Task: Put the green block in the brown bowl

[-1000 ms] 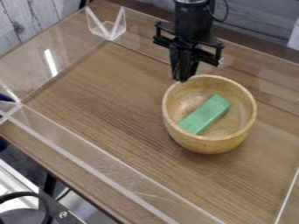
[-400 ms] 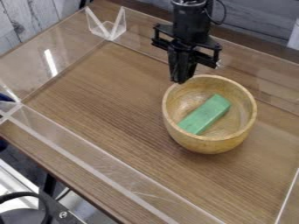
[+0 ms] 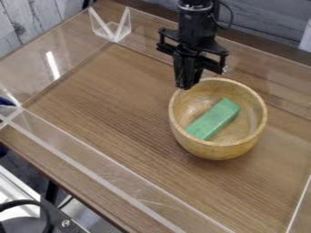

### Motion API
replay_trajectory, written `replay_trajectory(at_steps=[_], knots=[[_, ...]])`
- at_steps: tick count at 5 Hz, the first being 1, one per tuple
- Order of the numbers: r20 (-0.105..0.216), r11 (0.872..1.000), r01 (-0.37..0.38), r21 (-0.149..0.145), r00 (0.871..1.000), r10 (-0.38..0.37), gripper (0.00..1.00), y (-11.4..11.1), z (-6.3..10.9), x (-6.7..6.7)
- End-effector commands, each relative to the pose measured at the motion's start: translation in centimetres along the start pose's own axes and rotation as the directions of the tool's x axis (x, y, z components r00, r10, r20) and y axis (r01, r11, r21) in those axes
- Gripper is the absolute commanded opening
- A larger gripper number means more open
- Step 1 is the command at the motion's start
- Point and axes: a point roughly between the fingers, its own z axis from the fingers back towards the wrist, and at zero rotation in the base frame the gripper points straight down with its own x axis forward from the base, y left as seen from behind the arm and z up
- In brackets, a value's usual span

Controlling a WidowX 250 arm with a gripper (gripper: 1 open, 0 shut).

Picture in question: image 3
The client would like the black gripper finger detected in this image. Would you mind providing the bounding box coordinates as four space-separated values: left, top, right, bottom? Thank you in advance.
174 51 188 88
184 54 204 89

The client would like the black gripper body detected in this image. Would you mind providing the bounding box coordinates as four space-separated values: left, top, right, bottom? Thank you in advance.
156 1 228 74

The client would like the green rectangular block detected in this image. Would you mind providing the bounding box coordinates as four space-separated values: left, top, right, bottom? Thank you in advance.
184 97 240 140

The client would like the light wooden bowl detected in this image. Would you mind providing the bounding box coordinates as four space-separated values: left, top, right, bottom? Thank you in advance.
170 77 267 160

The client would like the blue object at left edge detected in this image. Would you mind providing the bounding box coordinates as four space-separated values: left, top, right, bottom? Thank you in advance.
0 96 15 106

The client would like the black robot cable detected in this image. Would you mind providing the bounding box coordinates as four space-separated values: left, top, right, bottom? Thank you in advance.
210 0 236 31

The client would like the clear acrylic tray enclosure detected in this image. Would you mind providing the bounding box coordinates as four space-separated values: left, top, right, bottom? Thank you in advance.
0 2 311 233

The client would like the black metal bracket with screw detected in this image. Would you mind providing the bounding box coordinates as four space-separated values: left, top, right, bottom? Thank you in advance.
40 199 90 233

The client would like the black cable bottom left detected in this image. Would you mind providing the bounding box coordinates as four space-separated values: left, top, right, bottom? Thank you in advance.
0 198 56 233

